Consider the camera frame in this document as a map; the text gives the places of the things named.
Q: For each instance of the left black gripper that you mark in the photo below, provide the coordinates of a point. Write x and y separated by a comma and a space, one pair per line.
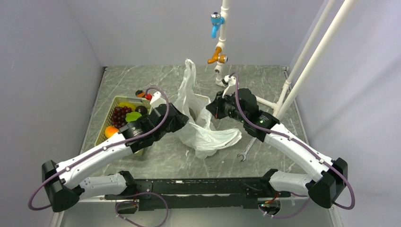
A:
180, 120

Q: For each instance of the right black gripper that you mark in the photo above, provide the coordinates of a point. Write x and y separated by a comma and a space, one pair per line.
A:
215, 107

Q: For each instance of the white plastic bag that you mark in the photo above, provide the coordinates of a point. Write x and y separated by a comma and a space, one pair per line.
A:
201, 135

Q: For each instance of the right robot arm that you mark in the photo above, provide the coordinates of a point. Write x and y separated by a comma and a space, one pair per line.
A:
324, 179

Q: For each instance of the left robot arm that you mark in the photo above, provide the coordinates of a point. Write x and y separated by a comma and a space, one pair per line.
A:
69, 181

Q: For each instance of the green fake fruit in bag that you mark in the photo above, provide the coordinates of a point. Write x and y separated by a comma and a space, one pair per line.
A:
193, 114

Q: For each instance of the dark purple fake fruit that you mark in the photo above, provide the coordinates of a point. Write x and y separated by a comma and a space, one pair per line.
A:
141, 109

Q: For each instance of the yellow fake banana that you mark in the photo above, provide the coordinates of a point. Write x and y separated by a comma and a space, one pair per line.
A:
128, 105

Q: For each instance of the purple fake grapes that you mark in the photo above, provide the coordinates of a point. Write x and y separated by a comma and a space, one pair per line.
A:
118, 116

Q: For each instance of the orange fake mango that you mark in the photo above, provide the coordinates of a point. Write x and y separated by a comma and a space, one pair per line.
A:
110, 131

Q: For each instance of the small orange black object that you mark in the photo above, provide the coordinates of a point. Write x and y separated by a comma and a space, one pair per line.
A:
140, 93

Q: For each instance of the orange valve tap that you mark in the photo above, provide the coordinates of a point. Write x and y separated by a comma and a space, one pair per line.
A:
218, 57

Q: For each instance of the silver wrench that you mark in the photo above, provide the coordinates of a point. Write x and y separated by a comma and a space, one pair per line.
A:
243, 154

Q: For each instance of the beige plastic basket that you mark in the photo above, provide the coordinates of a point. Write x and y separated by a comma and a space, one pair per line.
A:
115, 102

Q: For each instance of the blue valve tap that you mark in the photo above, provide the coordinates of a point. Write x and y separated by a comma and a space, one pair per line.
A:
217, 20

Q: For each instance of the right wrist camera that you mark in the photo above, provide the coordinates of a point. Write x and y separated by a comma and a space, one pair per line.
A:
229, 81

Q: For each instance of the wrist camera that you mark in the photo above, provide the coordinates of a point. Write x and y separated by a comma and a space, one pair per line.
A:
156, 99
229, 81

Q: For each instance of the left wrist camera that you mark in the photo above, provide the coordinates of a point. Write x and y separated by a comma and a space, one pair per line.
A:
156, 99

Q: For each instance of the white pvc pipe frame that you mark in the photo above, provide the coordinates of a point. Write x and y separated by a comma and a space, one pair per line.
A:
264, 37

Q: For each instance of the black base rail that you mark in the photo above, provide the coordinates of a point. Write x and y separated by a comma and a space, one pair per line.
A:
245, 192

